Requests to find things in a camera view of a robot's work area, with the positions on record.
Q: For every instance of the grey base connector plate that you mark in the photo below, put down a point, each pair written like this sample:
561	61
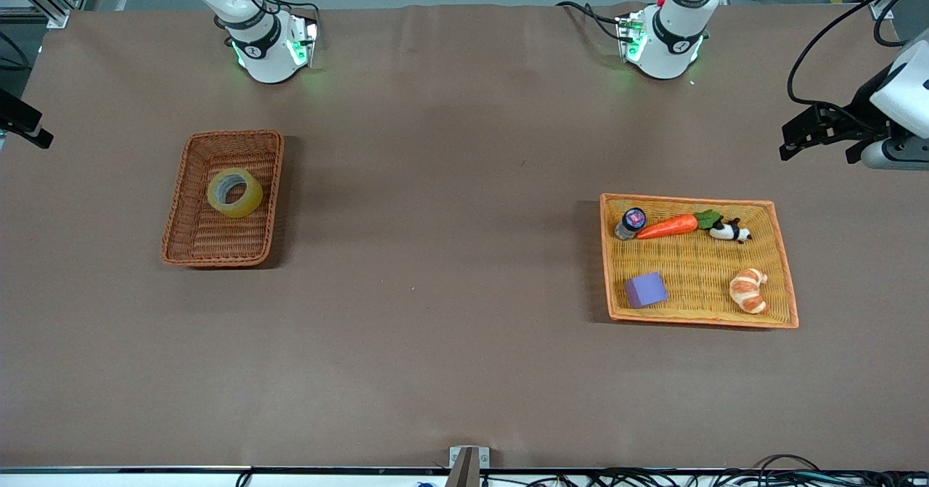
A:
631	37
303	41

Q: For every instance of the black white panda figurine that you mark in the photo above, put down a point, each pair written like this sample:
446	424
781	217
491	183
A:
726	232

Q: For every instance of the yellowish clear tape roll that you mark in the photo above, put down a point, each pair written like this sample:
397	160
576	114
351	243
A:
254	200

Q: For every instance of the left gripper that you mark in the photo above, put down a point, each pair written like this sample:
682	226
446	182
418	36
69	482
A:
861	107

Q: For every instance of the orange toy carrot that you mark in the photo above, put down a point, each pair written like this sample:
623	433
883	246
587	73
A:
668	226

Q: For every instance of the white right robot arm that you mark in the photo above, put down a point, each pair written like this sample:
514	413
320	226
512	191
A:
268	62

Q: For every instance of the brown table cover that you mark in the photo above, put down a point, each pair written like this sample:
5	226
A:
450	291

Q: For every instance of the toy croissant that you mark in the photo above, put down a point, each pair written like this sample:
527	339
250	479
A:
747	295

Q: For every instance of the metal table edge bracket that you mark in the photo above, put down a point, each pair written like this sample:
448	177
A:
468	465

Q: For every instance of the purple cube block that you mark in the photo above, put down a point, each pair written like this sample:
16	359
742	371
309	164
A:
644	291

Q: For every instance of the orange wicker tray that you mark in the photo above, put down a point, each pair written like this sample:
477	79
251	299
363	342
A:
697	284

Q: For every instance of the brown wicker basket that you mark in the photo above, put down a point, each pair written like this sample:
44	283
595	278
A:
218	244

